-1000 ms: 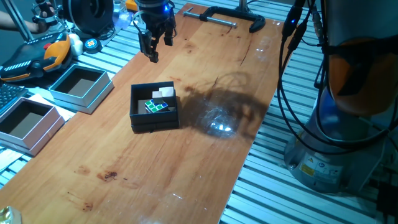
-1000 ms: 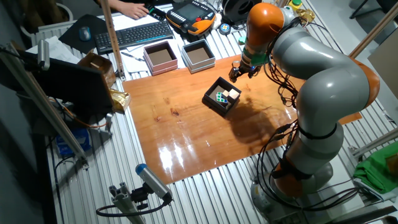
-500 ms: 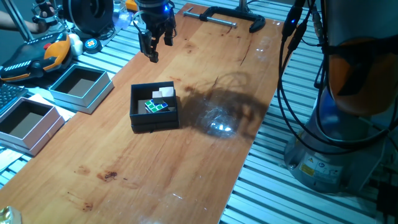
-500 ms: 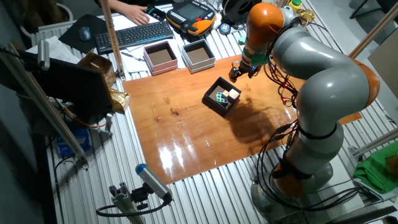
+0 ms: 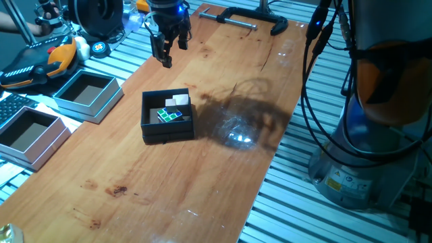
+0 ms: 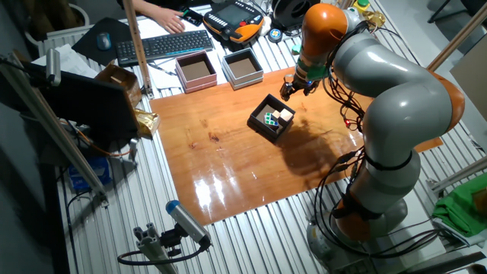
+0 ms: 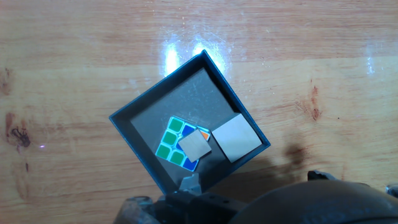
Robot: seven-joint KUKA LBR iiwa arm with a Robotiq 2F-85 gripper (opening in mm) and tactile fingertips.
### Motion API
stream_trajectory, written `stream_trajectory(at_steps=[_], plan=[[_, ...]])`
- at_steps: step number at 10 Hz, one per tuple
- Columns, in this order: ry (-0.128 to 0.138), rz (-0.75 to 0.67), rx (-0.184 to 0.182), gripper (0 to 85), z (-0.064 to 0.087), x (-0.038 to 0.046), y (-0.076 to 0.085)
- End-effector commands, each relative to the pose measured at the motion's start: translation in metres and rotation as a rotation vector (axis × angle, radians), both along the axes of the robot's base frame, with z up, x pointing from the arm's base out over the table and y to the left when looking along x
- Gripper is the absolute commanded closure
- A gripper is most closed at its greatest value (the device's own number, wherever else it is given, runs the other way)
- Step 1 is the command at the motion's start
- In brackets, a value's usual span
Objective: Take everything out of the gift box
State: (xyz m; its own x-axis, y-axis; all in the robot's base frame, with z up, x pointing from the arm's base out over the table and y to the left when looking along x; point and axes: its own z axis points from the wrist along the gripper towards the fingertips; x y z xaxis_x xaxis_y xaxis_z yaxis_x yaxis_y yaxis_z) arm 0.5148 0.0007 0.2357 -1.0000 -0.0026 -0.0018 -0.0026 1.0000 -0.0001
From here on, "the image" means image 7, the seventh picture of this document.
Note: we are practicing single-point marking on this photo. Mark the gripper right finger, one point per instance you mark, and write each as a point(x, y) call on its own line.
point(320, 175)

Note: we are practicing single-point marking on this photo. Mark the orange wooden board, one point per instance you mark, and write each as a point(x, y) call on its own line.
point(62, 46)

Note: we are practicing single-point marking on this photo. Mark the white-edged Rubik's cube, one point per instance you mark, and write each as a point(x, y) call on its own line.
point(169, 137)

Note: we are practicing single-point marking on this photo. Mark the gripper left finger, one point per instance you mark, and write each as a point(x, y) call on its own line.
point(199, 208)

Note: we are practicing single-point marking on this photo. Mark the black gift box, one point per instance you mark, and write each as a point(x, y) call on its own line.
point(192, 93)

